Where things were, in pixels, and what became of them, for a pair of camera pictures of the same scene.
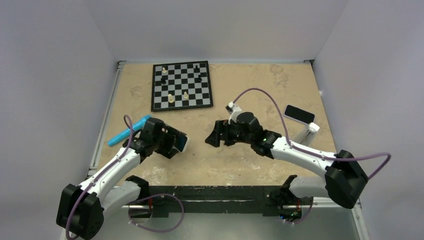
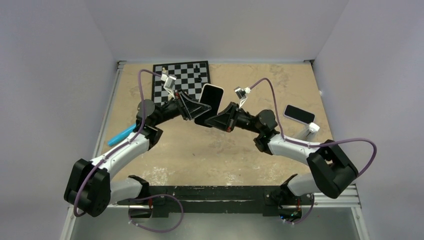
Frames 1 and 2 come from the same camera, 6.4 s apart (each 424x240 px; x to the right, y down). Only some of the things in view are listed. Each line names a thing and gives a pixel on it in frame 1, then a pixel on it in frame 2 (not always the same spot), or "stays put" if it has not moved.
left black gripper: x=170 y=134 → x=191 y=108
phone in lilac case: x=294 y=113 stays put
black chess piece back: x=196 y=70 stays put
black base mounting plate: x=262 y=200 stays put
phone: x=180 y=143 → x=212 y=96
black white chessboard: x=180 y=86 stays put
